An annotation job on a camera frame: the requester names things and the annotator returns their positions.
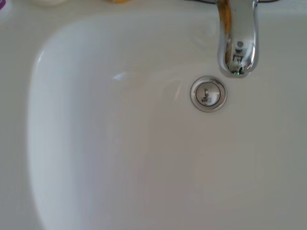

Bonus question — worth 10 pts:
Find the white sink vanity top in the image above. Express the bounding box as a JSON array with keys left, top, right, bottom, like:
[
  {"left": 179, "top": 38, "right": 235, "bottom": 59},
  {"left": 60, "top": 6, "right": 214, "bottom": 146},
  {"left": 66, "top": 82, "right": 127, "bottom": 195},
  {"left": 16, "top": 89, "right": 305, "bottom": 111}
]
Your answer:
[{"left": 0, "top": 0, "right": 307, "bottom": 230}]

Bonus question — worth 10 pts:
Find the chrome sink drain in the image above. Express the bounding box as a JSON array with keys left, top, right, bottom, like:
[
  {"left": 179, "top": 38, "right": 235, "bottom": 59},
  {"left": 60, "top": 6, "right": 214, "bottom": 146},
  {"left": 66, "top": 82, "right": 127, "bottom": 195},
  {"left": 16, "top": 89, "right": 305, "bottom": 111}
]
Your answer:
[{"left": 189, "top": 75, "right": 228, "bottom": 113}]

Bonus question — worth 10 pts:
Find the chrome faucet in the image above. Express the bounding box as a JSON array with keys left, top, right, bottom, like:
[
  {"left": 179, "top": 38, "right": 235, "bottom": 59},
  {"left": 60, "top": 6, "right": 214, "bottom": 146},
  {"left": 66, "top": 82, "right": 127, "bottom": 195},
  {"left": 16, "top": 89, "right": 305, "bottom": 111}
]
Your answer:
[{"left": 191, "top": 0, "right": 280, "bottom": 79}]

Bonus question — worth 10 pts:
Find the small white round container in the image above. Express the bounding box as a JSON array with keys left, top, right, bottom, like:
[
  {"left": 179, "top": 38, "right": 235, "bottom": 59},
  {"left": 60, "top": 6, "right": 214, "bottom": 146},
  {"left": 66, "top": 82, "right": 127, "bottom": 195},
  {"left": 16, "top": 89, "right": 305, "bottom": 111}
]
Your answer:
[{"left": 42, "top": 0, "right": 66, "bottom": 6}]

